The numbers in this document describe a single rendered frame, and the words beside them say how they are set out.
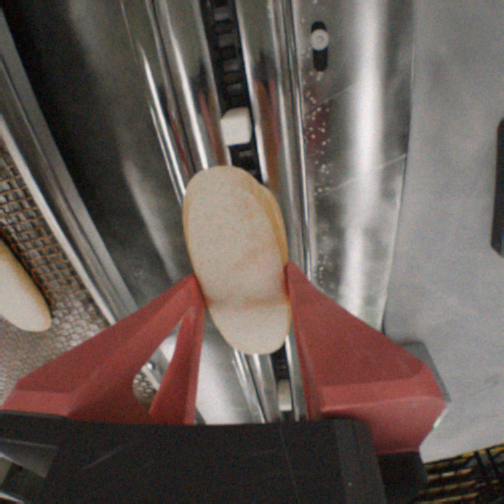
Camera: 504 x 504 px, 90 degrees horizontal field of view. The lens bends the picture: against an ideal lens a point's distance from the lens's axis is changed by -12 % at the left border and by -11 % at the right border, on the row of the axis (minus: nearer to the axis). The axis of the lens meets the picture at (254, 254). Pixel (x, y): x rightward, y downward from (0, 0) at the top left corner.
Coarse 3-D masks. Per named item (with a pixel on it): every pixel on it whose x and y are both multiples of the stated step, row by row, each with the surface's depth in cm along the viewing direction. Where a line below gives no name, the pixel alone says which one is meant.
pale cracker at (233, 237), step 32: (192, 192) 9; (224, 192) 9; (256, 192) 9; (192, 224) 10; (224, 224) 10; (256, 224) 10; (192, 256) 11; (224, 256) 10; (256, 256) 10; (224, 288) 11; (256, 288) 11; (288, 288) 12; (224, 320) 12; (256, 320) 12; (288, 320) 13; (256, 352) 14
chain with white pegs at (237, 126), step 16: (208, 0) 12; (208, 16) 13; (224, 16) 13; (224, 48) 14; (224, 64) 14; (240, 64) 14; (224, 80) 15; (224, 96) 15; (240, 112) 14; (224, 128) 13; (240, 128) 13; (240, 160) 17; (256, 160) 17; (256, 176) 18; (272, 352) 29; (288, 384) 31; (288, 400) 29; (288, 416) 37
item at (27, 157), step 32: (0, 64) 10; (0, 96) 10; (0, 128) 11; (32, 160) 12; (0, 192) 13; (32, 192) 13; (0, 224) 14; (64, 224) 14; (96, 288) 16; (0, 320) 18; (0, 352) 19; (32, 352) 20; (64, 352) 20; (0, 384) 22
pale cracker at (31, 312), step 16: (0, 240) 14; (0, 256) 14; (0, 272) 15; (16, 272) 15; (0, 288) 15; (16, 288) 15; (32, 288) 16; (0, 304) 16; (16, 304) 16; (32, 304) 16; (16, 320) 17; (32, 320) 17; (48, 320) 18
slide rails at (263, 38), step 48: (192, 0) 12; (240, 0) 12; (192, 48) 13; (192, 96) 14; (288, 96) 14; (192, 144) 16; (288, 144) 16; (288, 192) 17; (288, 240) 19; (288, 336) 25
